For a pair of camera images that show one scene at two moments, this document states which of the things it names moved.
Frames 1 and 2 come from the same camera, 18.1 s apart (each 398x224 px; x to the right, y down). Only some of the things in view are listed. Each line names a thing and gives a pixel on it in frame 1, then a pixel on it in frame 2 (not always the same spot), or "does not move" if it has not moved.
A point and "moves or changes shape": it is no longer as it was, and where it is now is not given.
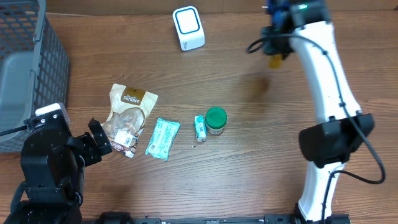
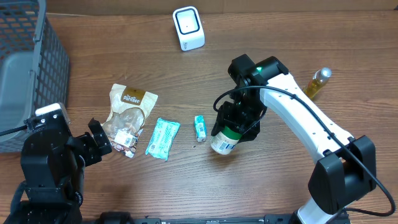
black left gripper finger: (101, 137) does not move
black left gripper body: (90, 146) does not move
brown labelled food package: (129, 108) does not move
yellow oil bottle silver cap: (275, 61) moves or changes shape
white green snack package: (162, 138) does not move
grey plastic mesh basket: (34, 67) does not move
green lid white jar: (215, 119) moves or changes shape
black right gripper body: (274, 45) -> (247, 117)
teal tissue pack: (199, 126) does not move
